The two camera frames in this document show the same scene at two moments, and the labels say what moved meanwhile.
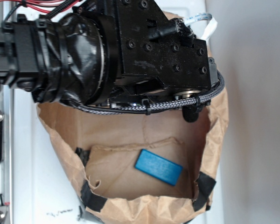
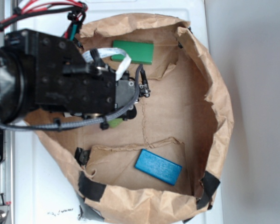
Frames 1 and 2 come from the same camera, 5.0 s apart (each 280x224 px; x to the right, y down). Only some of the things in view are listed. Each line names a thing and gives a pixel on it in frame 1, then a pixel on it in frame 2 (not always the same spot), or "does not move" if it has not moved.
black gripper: (153, 58) -> (65, 81)
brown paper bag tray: (100, 151) does not move
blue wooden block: (158, 167) does not move
